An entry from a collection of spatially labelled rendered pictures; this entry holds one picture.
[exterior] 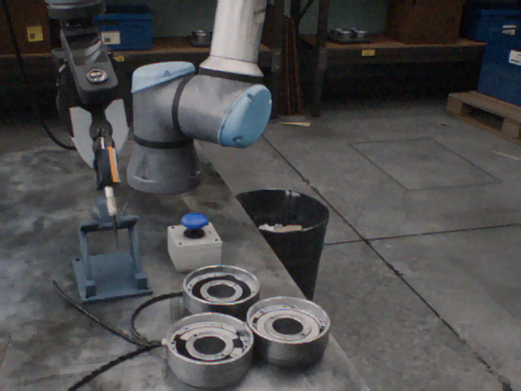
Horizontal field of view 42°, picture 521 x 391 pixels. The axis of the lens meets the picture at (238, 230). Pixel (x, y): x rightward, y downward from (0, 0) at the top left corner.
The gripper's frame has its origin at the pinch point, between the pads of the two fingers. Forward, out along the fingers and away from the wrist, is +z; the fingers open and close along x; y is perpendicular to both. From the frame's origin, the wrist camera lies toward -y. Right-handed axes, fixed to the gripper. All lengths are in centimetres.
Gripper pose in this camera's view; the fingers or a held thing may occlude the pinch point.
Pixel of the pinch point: (104, 158)
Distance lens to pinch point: 94.4
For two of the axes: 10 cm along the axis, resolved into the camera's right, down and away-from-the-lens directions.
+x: -9.2, 2.4, -3.2
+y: -3.9, -4.1, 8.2
